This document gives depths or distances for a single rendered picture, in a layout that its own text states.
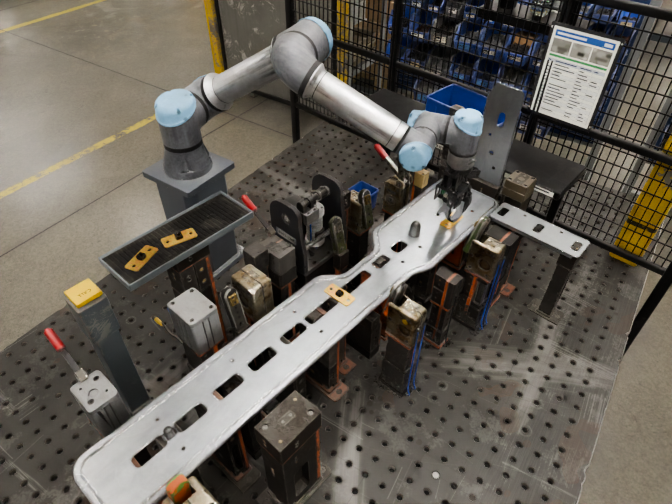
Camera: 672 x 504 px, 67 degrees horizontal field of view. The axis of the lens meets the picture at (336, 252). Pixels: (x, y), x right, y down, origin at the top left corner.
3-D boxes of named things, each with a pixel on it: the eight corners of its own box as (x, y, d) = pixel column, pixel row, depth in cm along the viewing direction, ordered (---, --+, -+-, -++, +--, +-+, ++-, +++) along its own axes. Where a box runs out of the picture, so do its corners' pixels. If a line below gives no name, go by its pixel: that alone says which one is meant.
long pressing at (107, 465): (124, 550, 91) (121, 547, 90) (64, 466, 102) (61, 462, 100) (503, 204, 166) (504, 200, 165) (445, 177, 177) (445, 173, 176)
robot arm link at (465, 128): (455, 103, 134) (487, 109, 132) (448, 140, 142) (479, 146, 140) (449, 117, 129) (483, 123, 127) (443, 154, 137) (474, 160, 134)
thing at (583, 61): (588, 133, 169) (625, 39, 148) (526, 111, 180) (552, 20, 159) (591, 131, 170) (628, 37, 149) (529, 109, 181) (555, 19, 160)
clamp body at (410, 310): (402, 405, 144) (417, 329, 121) (369, 380, 150) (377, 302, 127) (421, 384, 149) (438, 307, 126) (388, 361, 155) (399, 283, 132)
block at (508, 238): (490, 311, 170) (510, 250, 151) (461, 295, 175) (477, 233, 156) (503, 296, 175) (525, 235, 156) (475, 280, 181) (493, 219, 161)
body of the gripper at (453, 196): (432, 200, 149) (438, 166, 140) (448, 188, 153) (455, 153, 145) (454, 212, 145) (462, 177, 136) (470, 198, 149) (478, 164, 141)
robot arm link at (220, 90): (164, 100, 154) (301, 23, 123) (191, 80, 165) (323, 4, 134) (188, 133, 160) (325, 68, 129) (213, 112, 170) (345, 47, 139)
